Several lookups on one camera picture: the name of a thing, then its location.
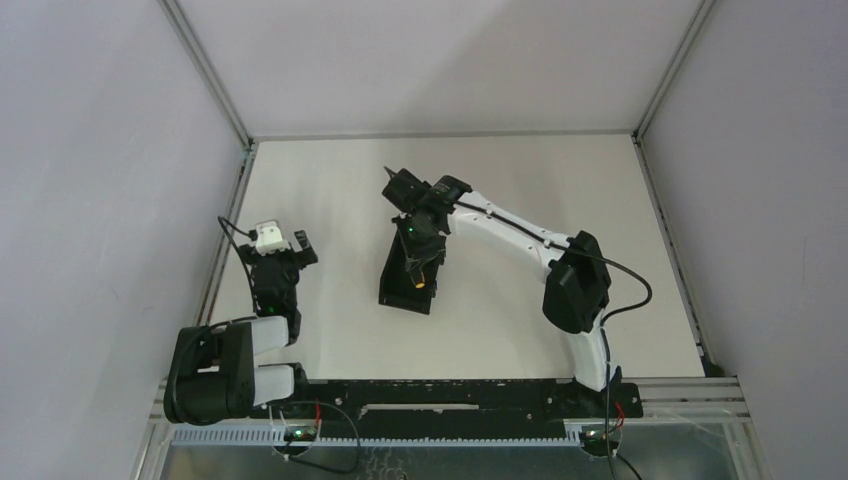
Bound white slotted cable duct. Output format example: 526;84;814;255
171;425;582;448

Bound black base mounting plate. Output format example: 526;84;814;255
270;378;644;438

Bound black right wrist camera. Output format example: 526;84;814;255
381;166;431;214

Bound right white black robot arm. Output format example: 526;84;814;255
380;169;618;416

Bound aluminium frame rail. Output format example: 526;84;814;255
252;129;634;144
158;0;254;150
632;0;720;142

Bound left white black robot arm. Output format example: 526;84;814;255
163;230;318;426

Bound green circuit board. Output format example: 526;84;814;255
284;427;318;443
580;428;621;443

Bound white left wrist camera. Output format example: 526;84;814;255
254;220;291;256

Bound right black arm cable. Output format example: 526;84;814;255
453;198;654;480

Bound aluminium frame rail back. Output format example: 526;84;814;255
252;129;634;144

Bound left black cable loop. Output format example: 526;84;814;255
270;400;363;476

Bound black plastic bin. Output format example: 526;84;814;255
378;232;446;315

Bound left green circuit board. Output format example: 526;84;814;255
284;427;318;443

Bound right green circuit board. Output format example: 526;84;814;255
580;428;621;443

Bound aluminium frame rail left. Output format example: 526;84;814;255
158;0;254;150

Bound aluminium frame rail right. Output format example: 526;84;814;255
632;0;720;142

